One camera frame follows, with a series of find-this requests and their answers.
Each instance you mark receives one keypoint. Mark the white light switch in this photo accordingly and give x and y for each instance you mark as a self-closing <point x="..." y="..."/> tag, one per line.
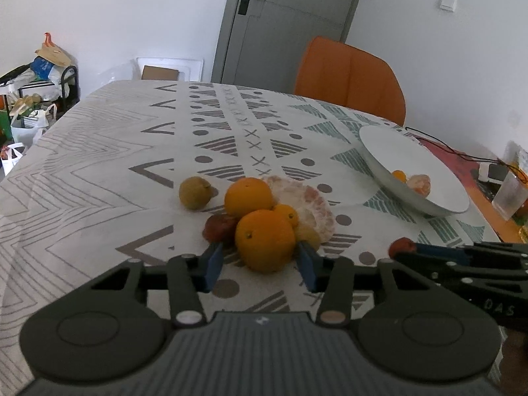
<point x="448" y="3"/>

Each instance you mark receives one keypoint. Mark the white plate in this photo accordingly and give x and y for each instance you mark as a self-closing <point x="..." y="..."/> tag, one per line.
<point x="425" y="165"/>

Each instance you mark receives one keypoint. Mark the blue plastic bag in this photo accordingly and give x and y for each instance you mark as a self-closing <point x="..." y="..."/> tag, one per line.
<point x="43" y="68"/>

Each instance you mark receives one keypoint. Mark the grey door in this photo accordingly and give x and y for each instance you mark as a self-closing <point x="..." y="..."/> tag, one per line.
<point x="288" y="24"/>

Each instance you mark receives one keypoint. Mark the cardboard box with foam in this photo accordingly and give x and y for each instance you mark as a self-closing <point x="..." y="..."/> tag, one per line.
<point x="189" y="66"/>

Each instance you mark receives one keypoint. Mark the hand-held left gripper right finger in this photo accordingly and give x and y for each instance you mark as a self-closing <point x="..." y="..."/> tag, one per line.
<point x="307" y="266"/>

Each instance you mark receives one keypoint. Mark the white charger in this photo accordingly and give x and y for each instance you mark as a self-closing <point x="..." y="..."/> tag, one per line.
<point x="491" y="172"/>

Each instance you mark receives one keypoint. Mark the patterned white tablecloth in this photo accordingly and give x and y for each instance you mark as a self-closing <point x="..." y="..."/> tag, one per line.
<point x="103" y="173"/>

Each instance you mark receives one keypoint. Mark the large orange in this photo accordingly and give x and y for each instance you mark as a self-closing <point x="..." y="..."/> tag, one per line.
<point x="265" y="240"/>
<point x="248" y="197"/>

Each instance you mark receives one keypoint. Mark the white plastic bag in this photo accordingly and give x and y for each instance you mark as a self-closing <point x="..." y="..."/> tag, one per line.
<point x="29" y="128"/>
<point x="10" y="159"/>

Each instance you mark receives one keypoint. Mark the small orange kumquat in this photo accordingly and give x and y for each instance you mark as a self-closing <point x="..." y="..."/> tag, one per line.
<point x="399" y="175"/>
<point x="286" y="214"/>

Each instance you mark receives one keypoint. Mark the brown cardboard box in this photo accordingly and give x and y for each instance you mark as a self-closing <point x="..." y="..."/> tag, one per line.
<point x="161" y="73"/>

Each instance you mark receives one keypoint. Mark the clear plastic cup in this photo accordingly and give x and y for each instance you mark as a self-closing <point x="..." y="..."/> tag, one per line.
<point x="509" y="196"/>

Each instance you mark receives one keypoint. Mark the red orange table mat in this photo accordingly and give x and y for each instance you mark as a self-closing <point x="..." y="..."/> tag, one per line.
<point x="482" y="210"/>

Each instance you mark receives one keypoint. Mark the orange chair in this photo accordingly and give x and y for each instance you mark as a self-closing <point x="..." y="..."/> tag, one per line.
<point x="350" y="74"/>

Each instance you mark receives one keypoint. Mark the yellow glass jar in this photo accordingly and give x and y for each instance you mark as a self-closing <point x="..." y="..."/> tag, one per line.
<point x="524" y="233"/>

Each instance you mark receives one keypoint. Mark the person's right hand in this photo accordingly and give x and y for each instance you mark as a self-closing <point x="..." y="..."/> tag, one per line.
<point x="514" y="350"/>

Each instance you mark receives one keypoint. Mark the black storage rack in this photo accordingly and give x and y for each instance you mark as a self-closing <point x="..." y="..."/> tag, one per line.
<point x="70" y="86"/>

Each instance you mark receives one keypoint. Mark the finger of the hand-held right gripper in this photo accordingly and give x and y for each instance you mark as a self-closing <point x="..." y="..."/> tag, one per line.
<point x="439" y="251"/>
<point x="420" y="268"/>

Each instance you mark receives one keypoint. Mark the brown-green round fruit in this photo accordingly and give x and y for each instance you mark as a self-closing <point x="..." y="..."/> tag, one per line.
<point x="194" y="192"/>

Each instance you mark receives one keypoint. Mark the small red jujube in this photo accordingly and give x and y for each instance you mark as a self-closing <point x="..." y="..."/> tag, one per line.
<point x="401" y="246"/>

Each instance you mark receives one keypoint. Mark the peeled pink pomelo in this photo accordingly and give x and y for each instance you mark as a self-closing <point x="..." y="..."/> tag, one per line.
<point x="313" y="204"/>

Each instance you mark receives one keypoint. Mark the peeled tangerine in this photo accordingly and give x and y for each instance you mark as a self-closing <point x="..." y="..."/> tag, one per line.
<point x="418" y="184"/>

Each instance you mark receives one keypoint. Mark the red-brown jujube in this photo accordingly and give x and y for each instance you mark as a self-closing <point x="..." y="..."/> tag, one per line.
<point x="218" y="229"/>

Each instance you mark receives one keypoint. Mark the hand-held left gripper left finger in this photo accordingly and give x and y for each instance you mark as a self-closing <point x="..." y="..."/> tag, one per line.
<point x="212" y="266"/>

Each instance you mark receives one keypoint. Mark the yellow-green round fruit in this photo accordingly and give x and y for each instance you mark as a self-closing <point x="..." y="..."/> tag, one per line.
<point x="308" y="237"/>

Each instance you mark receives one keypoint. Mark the brown paper bag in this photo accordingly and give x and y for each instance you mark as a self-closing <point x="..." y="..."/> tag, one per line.
<point x="51" y="51"/>

